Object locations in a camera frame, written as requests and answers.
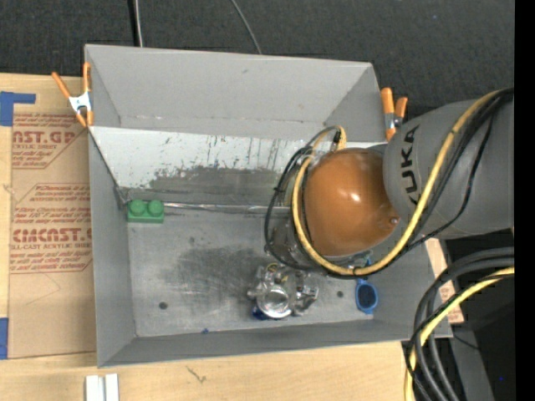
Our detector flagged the grey metal bin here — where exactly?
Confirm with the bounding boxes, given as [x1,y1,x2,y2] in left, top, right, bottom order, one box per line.
[83,43,455,369]

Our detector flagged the blue sunglasses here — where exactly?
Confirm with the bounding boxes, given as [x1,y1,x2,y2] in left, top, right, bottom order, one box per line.
[354,277,380,315]

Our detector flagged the green toy building block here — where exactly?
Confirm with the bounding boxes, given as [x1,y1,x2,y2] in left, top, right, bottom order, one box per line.
[126,198,166,225]

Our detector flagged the brown cardboard board red print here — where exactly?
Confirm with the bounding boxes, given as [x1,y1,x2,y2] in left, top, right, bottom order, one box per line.
[0,72,99,359]

